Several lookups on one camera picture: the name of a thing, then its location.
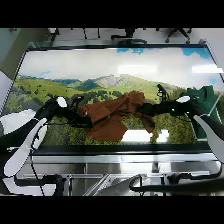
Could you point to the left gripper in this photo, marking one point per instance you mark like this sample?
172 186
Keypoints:
80 118

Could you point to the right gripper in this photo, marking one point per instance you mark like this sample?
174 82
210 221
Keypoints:
146 109

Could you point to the brown T-shirt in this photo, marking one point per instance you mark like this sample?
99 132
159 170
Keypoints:
110 116

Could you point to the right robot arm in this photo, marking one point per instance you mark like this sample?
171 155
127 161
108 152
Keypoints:
210 131

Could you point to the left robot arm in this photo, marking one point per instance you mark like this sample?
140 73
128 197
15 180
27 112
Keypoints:
20 133

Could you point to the dark green garment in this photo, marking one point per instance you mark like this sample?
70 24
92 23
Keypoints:
205 100

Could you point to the black office chair base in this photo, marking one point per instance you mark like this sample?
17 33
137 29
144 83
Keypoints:
128 36
178 33

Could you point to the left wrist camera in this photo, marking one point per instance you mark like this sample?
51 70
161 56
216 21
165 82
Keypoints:
78 100

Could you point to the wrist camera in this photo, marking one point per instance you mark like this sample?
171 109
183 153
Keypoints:
78 100
162 91

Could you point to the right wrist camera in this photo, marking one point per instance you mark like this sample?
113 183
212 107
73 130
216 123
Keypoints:
162 91

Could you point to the silver frame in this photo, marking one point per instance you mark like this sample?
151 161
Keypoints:
100 166

